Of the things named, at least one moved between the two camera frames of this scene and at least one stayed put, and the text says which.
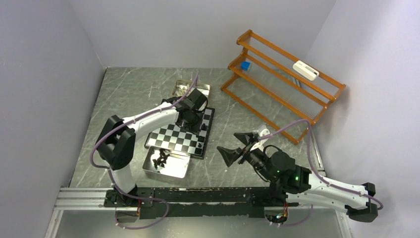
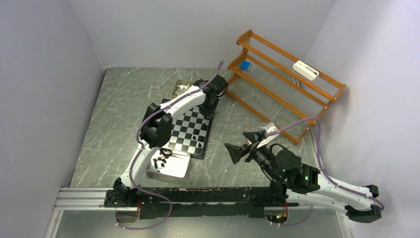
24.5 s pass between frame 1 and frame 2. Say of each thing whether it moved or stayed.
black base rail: stayed
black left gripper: moved
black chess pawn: stayed
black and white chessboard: stayed
